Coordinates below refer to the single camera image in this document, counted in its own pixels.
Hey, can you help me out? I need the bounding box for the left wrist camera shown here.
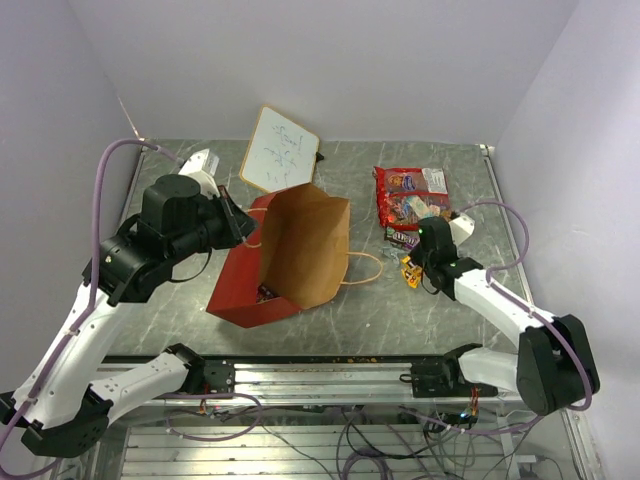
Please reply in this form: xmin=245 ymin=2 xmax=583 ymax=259
xmin=178 ymin=149 xmax=219 ymax=198

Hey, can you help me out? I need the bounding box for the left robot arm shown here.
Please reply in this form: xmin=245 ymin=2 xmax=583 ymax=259
xmin=1 ymin=174 xmax=257 ymax=458

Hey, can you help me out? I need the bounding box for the aluminium rail frame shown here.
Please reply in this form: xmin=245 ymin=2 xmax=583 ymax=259
xmin=29 ymin=139 xmax=606 ymax=480

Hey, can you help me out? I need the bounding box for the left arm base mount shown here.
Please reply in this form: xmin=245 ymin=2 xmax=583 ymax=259
xmin=203 ymin=360 xmax=236 ymax=394

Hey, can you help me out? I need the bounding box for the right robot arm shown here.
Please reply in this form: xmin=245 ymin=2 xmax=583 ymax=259
xmin=410 ymin=216 xmax=600 ymax=416

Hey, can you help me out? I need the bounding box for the brown M&M packet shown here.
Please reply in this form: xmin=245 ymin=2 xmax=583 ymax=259
xmin=256 ymin=284 xmax=279 ymax=303

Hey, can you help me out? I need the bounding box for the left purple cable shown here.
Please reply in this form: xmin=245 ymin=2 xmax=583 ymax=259
xmin=0 ymin=138 xmax=186 ymax=479

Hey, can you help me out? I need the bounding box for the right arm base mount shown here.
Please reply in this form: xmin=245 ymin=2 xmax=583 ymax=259
xmin=399 ymin=359 xmax=498 ymax=398

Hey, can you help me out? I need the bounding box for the small whiteboard yellow frame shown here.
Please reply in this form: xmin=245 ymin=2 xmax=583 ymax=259
xmin=239 ymin=105 xmax=320 ymax=193

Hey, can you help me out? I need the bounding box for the yellow M&M packet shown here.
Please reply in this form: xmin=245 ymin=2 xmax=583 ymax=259
xmin=402 ymin=256 xmax=423 ymax=289

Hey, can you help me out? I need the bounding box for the red cookie snack bag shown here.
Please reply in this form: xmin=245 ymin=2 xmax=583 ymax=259
xmin=372 ymin=167 xmax=453 ymax=231

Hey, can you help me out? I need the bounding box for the red paper bag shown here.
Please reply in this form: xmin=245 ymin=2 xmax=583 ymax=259
xmin=206 ymin=183 xmax=357 ymax=329

